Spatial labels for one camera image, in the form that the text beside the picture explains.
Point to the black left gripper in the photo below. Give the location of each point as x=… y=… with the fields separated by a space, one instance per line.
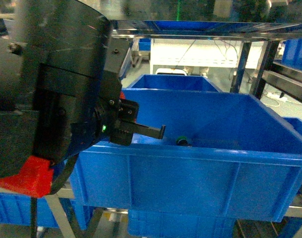
x=109 y=116

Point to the green push button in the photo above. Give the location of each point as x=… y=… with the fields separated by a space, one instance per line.
x=183 y=141

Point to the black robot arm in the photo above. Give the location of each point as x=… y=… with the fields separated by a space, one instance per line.
x=57 y=97

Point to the blue bin behind target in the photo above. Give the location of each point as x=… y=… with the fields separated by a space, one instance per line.
x=173 y=82

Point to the blue bin lower rack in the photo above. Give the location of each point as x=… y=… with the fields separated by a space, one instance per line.
x=168 y=225

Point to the blue bin on left rack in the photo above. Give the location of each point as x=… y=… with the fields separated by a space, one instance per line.
x=245 y=161

